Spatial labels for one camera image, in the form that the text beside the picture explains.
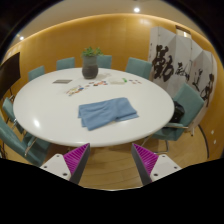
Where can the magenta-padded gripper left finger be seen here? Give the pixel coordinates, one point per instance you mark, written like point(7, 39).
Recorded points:
point(77, 156)

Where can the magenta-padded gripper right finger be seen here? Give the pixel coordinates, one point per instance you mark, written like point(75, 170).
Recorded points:
point(145, 158)

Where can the blue towel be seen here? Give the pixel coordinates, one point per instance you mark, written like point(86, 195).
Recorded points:
point(106, 111)

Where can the black bag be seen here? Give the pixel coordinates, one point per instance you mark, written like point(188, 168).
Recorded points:
point(177, 113)

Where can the dark grey flat panel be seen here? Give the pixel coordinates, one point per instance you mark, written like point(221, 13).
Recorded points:
point(62, 81)

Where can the small green item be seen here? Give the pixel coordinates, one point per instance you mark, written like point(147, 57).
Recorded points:
point(124, 80)

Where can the white flat box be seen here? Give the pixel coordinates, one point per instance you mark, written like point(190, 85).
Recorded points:
point(116, 81)

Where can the potted plant in grey pot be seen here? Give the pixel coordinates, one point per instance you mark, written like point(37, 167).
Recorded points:
point(90, 68)

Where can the teal chairs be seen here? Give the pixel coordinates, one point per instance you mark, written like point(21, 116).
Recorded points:
point(138, 67)

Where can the white calligraphy folding screen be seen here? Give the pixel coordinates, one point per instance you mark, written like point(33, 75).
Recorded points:
point(176, 50)

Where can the ceiling lights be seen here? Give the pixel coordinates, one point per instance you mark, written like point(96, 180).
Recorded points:
point(136, 10)

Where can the black wall screen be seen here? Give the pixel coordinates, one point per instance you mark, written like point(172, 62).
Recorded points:
point(10, 71)

